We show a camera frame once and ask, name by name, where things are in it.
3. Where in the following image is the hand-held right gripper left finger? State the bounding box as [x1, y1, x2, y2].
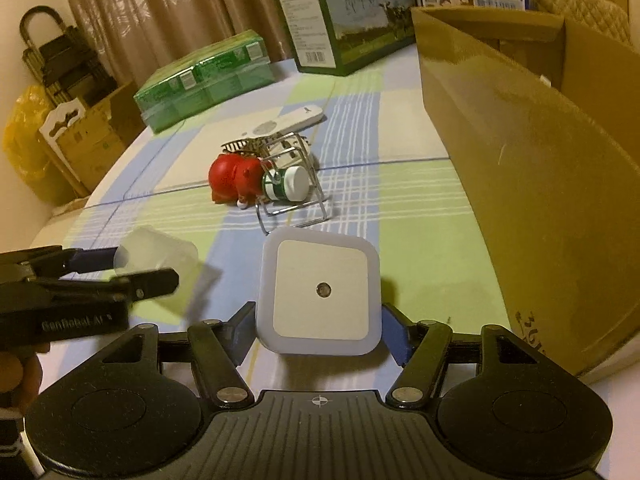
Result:
[100, 302, 258, 409]

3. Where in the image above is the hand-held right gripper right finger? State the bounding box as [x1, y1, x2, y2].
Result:
[382, 302, 543, 408]

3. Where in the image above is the plaid checkered bedsheet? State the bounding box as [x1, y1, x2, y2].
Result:
[27, 42, 591, 480]

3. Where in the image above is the green shrink-wrapped carton pack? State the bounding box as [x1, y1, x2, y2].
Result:
[132, 30, 275, 135]

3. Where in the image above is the translucent plastic cup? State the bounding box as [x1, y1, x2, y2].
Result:
[114, 226, 200, 286]

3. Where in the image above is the black folding hand trolley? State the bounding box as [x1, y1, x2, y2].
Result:
[19, 6, 118, 111]

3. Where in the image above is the person's left hand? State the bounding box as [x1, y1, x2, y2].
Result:
[0, 344, 48, 411]

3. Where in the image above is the small brown cardboard box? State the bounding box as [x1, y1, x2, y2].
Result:
[55, 80, 146, 196]

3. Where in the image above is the white remote control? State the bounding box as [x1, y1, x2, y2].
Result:
[239, 104, 323, 141]

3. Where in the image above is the red pig toy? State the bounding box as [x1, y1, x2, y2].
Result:
[208, 152, 263, 208]

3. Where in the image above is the silver wire rack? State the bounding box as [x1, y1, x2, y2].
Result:
[255, 132, 328, 235]

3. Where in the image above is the white bottle green label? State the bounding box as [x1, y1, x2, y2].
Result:
[262, 165, 308, 204]

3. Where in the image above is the green milk carton box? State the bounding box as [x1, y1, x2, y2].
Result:
[269, 0, 418, 77]

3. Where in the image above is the white square night light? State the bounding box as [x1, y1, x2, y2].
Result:
[256, 226, 383, 357]

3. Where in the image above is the brown curtain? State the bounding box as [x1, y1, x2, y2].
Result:
[55, 0, 331, 63]

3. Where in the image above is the large brown cardboard box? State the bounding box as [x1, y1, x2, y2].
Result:
[410, 6, 640, 386]

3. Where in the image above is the white cardboard handle flap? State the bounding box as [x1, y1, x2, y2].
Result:
[39, 99, 92, 153]

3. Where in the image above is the yellow plastic bag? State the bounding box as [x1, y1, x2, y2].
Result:
[2, 85, 63, 206]

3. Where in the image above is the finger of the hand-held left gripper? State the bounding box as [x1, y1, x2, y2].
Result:
[62, 245, 122, 277]
[120, 268, 180, 303]

